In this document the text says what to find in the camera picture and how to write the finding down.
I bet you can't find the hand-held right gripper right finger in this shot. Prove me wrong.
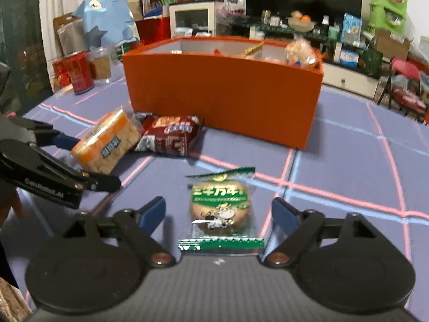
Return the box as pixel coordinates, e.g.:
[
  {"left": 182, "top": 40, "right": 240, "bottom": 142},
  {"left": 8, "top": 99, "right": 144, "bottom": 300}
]
[{"left": 263, "top": 197, "right": 383, "bottom": 269}]

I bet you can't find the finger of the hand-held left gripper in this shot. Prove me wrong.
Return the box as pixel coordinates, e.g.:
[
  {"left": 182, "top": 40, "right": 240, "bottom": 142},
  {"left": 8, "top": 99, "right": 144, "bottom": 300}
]
[
  {"left": 7, "top": 114, "right": 82, "bottom": 152},
  {"left": 42, "top": 152, "right": 122, "bottom": 192}
]

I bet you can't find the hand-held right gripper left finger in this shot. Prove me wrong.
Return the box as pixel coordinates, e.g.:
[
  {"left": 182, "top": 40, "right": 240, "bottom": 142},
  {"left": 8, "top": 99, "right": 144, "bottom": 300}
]
[{"left": 61, "top": 196, "right": 177, "bottom": 269}]

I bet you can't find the orange cracker pack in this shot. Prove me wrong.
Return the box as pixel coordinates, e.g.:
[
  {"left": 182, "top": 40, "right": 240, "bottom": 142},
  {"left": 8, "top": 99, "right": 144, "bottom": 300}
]
[{"left": 70, "top": 107, "right": 143, "bottom": 175}]

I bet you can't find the green cake pack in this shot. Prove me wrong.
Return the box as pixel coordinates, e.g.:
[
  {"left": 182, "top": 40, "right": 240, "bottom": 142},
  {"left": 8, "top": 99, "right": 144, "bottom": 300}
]
[{"left": 177, "top": 167, "right": 265, "bottom": 252}]

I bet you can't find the maroon snack bag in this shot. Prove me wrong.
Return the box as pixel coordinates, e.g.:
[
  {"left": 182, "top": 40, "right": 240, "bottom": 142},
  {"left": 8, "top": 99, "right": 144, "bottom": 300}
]
[{"left": 134, "top": 114, "right": 205, "bottom": 158}]

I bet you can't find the orange box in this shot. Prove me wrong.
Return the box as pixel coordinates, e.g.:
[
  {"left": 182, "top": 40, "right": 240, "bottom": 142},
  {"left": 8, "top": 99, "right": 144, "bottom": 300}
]
[{"left": 121, "top": 35, "right": 325, "bottom": 150}]

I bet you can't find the clear bag of white crackers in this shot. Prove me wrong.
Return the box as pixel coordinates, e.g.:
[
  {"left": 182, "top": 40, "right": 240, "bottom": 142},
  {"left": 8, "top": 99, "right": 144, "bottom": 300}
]
[{"left": 285, "top": 37, "right": 320, "bottom": 69}]

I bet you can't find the yellow snack bag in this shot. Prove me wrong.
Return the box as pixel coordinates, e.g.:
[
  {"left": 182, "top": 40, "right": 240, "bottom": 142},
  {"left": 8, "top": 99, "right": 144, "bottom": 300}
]
[{"left": 243, "top": 42, "right": 265, "bottom": 57}]

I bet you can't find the blue checked tablecloth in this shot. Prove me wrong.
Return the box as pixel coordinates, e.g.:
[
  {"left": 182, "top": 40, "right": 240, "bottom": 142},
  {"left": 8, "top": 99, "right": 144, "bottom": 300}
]
[{"left": 0, "top": 62, "right": 429, "bottom": 309}]

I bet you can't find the clear plastic jar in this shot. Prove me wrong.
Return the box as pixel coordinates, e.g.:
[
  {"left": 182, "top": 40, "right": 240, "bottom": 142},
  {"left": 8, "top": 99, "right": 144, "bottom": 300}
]
[{"left": 88, "top": 46, "right": 114, "bottom": 84}]

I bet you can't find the blue shark-print cloth cover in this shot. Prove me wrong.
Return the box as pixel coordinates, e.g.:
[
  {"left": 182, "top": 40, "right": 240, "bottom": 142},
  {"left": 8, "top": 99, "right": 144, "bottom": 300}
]
[{"left": 72, "top": 0, "right": 139, "bottom": 49}]

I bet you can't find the red storage box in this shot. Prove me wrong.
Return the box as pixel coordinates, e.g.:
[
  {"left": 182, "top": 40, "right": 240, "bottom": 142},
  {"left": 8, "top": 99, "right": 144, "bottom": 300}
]
[{"left": 136, "top": 17, "right": 171, "bottom": 44}]

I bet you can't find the white television stand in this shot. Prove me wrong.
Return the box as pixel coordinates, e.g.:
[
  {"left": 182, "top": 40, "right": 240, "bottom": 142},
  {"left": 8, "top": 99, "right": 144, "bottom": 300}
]
[{"left": 231, "top": 20, "right": 383, "bottom": 99}]

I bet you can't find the white glass-door cabinet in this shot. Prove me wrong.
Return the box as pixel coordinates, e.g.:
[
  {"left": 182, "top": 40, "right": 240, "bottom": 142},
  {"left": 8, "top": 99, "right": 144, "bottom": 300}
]
[{"left": 168, "top": 1, "right": 216, "bottom": 39}]

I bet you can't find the red folding chair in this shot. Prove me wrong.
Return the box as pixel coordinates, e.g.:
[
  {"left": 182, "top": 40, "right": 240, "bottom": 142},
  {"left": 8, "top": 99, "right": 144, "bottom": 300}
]
[{"left": 377, "top": 57, "right": 429, "bottom": 123}]

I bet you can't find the fruit bowl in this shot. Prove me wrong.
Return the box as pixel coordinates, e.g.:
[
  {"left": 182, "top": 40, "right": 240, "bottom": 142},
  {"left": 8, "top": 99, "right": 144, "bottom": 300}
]
[{"left": 286, "top": 11, "right": 316, "bottom": 33}]

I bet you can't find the brown cardboard box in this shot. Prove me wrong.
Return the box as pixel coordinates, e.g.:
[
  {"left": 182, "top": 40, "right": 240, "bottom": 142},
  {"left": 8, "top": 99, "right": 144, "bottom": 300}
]
[{"left": 373, "top": 28, "right": 413, "bottom": 61}]

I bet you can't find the blue milk carton pack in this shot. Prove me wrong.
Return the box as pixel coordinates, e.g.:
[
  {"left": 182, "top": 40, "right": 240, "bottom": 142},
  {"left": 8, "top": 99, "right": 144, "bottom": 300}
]
[{"left": 342, "top": 13, "right": 363, "bottom": 46}]

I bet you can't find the green plastic rack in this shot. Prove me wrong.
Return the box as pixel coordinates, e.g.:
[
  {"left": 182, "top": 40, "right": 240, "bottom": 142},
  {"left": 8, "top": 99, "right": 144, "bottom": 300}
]
[{"left": 367, "top": 0, "right": 409, "bottom": 36}]

